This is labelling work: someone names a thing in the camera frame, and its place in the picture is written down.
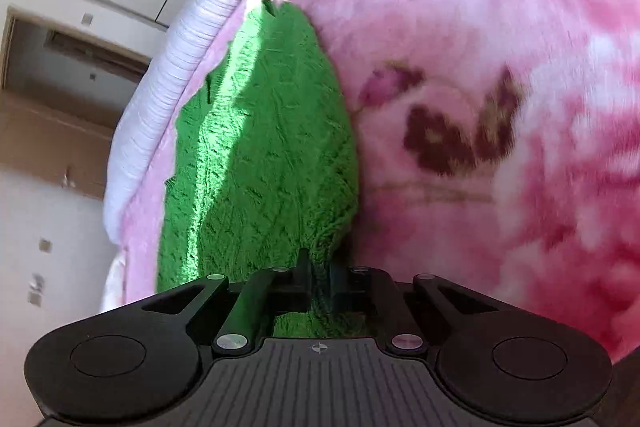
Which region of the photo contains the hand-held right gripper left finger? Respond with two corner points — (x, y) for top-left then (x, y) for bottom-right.
(141, 248), (312, 356)

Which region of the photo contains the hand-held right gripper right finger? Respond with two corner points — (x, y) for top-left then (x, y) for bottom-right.
(327, 259), (501, 354)

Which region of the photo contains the pink floral plush blanket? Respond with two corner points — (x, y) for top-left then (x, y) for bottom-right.
(98, 0), (640, 365)

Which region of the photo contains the wooden door frame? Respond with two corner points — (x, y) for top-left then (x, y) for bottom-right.
(0, 6), (153, 94)

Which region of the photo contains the wooden door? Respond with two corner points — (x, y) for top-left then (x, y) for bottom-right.
(0, 91), (117, 202)

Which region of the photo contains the green knitted sweater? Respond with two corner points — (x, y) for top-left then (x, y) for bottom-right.
(157, 0), (372, 339)

